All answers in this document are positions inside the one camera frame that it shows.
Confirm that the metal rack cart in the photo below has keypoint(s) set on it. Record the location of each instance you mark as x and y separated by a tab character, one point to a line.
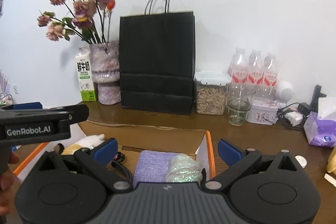
5	100

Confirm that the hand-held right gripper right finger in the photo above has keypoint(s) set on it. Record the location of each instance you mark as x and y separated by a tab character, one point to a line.
229	152

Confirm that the wooden desktop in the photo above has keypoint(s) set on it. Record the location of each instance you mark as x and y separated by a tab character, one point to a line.
262	140

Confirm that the white floral tin box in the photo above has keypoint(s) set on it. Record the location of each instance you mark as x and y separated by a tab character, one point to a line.
263	112

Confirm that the white wall outlet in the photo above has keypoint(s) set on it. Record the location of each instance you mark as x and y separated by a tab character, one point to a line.
15	89

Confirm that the black stand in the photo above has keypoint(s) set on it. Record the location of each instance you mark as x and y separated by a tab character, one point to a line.
317	95

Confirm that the person's left hand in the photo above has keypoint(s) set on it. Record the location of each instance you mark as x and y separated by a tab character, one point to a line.
6	192

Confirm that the white bottle cap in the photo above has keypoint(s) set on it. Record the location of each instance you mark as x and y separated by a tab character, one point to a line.
301	161

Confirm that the wall poster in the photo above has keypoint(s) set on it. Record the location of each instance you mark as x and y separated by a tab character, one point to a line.
2	3

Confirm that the clear glass cup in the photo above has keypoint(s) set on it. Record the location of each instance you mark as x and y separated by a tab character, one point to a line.
239	108

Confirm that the white paper strip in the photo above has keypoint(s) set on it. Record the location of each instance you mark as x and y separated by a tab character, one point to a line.
330	179

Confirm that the white charger adapter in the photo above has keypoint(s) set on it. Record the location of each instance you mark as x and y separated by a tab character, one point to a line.
294	119

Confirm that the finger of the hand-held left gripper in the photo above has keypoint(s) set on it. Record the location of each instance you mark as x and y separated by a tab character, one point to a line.
78	112
26	106

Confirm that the purple tissue pack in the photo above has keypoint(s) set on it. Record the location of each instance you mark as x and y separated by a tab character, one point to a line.
320	129

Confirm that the purple plant wall sticker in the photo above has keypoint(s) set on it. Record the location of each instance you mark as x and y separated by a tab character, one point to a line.
4	81

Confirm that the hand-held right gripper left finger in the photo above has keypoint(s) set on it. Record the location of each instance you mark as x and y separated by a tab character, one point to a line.
106	150

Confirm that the purple marbled vase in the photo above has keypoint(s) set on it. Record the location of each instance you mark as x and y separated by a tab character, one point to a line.
106	69

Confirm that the red cardboard box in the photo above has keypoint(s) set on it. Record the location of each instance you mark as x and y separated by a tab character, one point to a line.
162	137

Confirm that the yellow white plush toy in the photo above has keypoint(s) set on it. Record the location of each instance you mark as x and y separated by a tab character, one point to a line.
86	141

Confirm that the iridescent plastic bag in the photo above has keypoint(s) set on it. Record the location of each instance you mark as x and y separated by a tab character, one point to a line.
183	169

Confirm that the white green milk carton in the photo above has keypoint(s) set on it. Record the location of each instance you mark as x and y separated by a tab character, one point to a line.
85	77

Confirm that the clear water bottle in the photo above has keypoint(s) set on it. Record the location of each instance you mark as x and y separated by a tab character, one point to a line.
270	73
239	69
255	71

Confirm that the white round speaker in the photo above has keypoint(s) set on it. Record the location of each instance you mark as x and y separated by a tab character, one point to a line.
284	90

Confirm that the purple fabric pouch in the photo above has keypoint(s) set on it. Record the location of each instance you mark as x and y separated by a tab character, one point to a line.
152	166

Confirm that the yellow mug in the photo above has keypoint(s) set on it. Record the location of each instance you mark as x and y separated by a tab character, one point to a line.
332	161

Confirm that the clear nut container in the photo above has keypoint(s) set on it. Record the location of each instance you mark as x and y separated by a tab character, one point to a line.
211	98

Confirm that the black paper bag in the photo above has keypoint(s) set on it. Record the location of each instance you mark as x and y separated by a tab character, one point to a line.
157	64

